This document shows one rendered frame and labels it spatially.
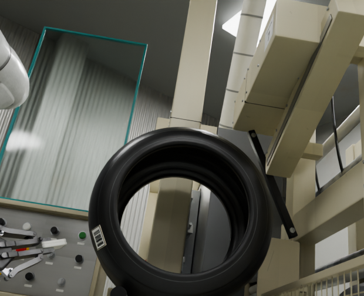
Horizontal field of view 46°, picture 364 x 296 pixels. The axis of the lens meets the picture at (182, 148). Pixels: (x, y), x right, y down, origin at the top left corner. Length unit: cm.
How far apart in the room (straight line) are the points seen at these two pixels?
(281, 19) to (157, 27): 320
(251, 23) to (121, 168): 131
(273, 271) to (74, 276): 82
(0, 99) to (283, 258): 106
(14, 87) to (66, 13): 339
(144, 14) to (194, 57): 243
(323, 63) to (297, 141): 33
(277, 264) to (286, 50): 74
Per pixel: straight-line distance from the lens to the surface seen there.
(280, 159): 161
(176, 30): 445
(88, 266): 191
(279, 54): 137
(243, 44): 235
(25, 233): 111
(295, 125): 150
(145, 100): 527
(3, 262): 106
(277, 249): 161
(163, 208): 164
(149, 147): 130
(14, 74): 126
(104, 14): 449
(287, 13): 136
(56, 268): 193
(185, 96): 185
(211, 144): 133
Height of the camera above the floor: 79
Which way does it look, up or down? 25 degrees up
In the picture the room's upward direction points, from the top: 9 degrees clockwise
